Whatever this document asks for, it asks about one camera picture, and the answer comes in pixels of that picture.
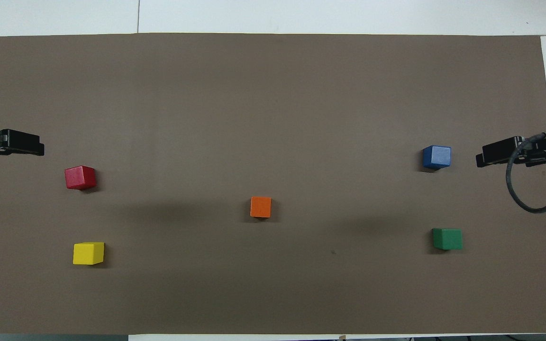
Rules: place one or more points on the orange wooden block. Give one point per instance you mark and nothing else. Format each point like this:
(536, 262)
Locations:
(260, 207)

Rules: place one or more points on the brown table mat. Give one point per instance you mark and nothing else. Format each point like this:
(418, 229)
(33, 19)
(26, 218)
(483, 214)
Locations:
(254, 94)

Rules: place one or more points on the blue wooden block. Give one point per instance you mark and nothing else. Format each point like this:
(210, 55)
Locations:
(437, 157)

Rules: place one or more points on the red wooden block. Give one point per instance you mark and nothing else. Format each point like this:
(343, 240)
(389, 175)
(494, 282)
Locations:
(80, 178)

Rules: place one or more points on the yellow wooden block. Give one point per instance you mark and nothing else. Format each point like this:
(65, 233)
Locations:
(88, 253)

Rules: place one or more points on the green wooden block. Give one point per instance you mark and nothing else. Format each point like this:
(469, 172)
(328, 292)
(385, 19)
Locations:
(447, 238)

